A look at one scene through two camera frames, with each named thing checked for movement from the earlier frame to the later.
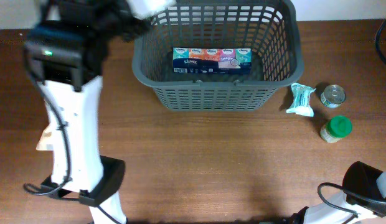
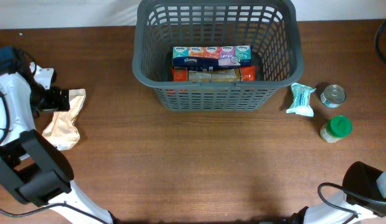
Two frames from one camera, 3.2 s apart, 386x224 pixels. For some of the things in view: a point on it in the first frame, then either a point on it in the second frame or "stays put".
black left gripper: [137, 32] to [61, 99]
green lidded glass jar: [337, 127] stays put
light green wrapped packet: [301, 105] stays put
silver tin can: [333, 96] stays put
